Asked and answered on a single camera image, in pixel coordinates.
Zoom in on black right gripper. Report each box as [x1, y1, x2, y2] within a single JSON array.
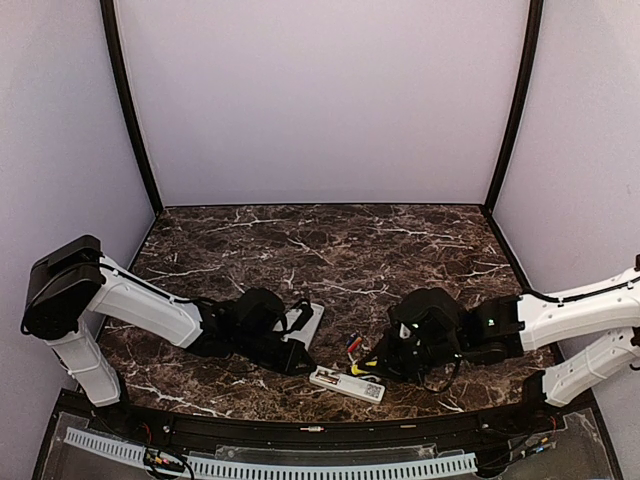
[[358, 326, 466, 384]]

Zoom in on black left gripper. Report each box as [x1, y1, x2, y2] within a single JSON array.
[[234, 330, 318, 378]]

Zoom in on white remote control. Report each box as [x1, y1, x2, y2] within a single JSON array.
[[309, 366, 386, 405]]

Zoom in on grey remote control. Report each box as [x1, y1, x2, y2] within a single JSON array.
[[282, 303, 325, 350]]

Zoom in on yellow handle screwdriver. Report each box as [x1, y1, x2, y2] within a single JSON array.
[[351, 364, 371, 377]]

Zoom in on red battery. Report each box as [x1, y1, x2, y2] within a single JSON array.
[[348, 337, 362, 352]]

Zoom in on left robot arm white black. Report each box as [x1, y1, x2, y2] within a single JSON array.
[[20, 235, 324, 436]]

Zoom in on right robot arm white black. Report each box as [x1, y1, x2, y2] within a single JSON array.
[[355, 267, 639, 434]]

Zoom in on batteries in white remote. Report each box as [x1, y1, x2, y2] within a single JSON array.
[[316, 371, 340, 385]]

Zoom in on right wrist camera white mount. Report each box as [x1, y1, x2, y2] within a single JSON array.
[[398, 324, 412, 339]]

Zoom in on white slotted cable duct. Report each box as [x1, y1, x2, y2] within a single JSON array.
[[64, 427, 478, 479]]

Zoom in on right black frame post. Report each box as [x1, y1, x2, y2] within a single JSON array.
[[483, 0, 544, 216]]

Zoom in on black frame post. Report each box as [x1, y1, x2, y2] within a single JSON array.
[[99, 0, 164, 216], [483, 0, 544, 216]]

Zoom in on left black frame post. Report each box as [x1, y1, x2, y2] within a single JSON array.
[[99, 0, 164, 216]]

